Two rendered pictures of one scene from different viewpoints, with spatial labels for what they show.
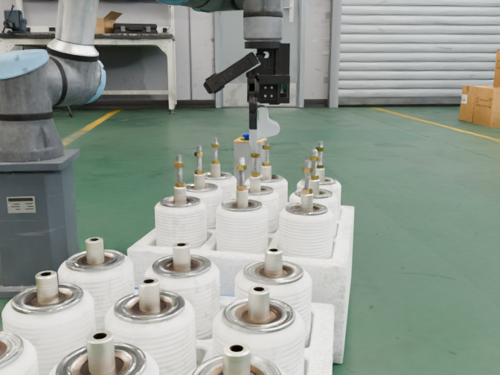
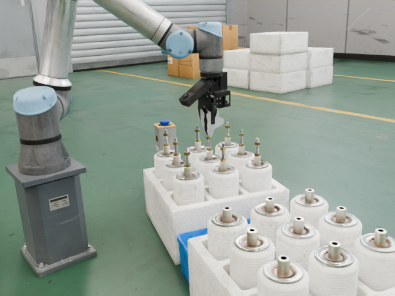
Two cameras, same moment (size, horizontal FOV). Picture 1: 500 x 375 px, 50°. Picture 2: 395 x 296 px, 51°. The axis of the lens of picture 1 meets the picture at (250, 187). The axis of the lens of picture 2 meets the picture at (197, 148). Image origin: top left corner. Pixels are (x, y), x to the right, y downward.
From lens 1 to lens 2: 76 cm
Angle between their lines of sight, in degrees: 31
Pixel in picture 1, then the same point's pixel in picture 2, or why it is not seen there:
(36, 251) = (70, 232)
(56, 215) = (80, 203)
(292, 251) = (258, 188)
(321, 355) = not seen: hidden behind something
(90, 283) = (241, 231)
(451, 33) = not seen: hidden behind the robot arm
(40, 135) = (61, 150)
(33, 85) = (55, 115)
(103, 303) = not seen: hidden behind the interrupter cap
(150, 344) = (316, 245)
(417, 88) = (127, 53)
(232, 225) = (227, 182)
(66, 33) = (55, 71)
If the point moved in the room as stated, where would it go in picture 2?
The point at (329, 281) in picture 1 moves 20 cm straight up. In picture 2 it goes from (281, 199) to (283, 138)
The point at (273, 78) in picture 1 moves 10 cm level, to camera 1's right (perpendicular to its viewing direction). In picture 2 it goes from (222, 93) to (247, 89)
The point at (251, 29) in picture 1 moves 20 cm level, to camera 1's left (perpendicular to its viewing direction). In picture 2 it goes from (210, 66) to (153, 73)
